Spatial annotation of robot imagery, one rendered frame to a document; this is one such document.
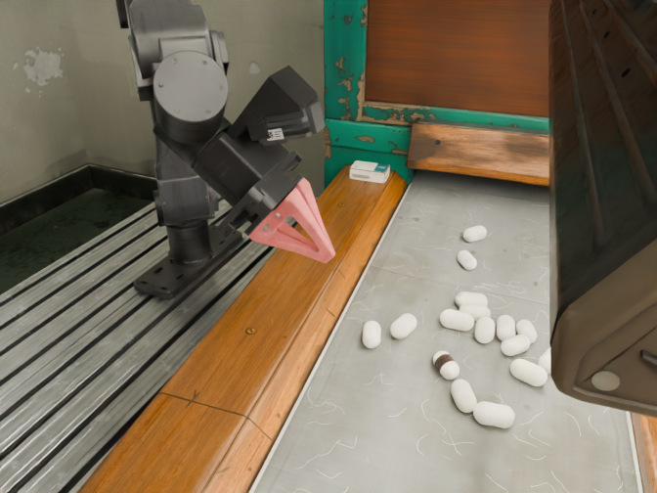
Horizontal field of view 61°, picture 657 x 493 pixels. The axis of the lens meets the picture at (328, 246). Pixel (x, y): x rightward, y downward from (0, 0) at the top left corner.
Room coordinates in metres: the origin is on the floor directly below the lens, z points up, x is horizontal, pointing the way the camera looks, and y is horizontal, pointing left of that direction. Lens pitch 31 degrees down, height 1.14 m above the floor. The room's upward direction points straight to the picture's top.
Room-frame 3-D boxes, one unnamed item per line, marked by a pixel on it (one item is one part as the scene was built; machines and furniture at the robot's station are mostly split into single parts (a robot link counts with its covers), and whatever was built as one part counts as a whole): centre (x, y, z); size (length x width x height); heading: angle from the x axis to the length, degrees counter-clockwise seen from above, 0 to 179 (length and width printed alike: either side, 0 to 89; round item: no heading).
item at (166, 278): (0.75, 0.22, 0.71); 0.20 x 0.07 x 0.08; 156
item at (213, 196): (0.74, 0.21, 0.77); 0.09 x 0.06 x 0.06; 109
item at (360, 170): (0.86, -0.07, 0.78); 0.06 x 0.04 x 0.02; 71
